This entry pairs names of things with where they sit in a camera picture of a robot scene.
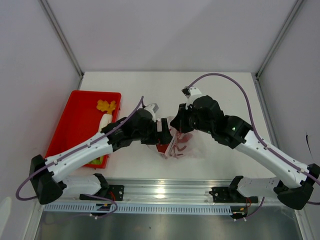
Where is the yellow toy food piece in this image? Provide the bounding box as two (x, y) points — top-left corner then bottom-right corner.
(96, 99), (117, 115)

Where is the left aluminium frame post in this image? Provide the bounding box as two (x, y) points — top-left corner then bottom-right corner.
(38, 0), (84, 78)

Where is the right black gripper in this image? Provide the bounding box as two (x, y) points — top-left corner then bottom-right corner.
(171, 102), (214, 135)

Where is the right aluminium frame post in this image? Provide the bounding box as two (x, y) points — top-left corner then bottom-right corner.
(255, 0), (307, 81)

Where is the clear zip top bag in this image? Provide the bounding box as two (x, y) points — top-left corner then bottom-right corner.
(147, 115), (206, 161)

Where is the white slotted cable duct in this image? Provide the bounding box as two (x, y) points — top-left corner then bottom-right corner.
(44, 202), (233, 216)

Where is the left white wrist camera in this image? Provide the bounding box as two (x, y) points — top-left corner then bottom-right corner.
(144, 103), (159, 114)

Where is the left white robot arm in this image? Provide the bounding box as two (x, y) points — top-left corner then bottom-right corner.
(29, 108), (172, 205)

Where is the aluminium mounting rail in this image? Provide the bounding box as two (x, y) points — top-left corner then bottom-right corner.
(33, 177), (306, 207)

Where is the green white toy celery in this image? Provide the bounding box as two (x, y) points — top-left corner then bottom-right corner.
(89, 113), (113, 165)

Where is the aluminium frame post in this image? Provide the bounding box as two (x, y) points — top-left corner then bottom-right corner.
(255, 0), (307, 81)
(38, 0), (84, 78)

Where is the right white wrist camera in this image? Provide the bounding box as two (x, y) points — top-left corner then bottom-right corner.
(181, 86), (203, 107)

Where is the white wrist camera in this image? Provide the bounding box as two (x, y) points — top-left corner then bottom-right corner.
(181, 86), (203, 107)
(144, 103), (159, 114)

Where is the red plastic tray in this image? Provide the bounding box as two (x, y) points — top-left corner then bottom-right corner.
(45, 90), (122, 158)

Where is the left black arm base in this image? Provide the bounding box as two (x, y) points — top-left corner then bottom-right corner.
(79, 184), (125, 202)

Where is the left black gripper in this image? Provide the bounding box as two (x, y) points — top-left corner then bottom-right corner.
(132, 118), (174, 145)

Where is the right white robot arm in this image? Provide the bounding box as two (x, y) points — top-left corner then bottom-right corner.
(170, 95), (320, 210)

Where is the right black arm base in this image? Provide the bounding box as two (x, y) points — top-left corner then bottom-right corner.
(208, 186), (259, 204)

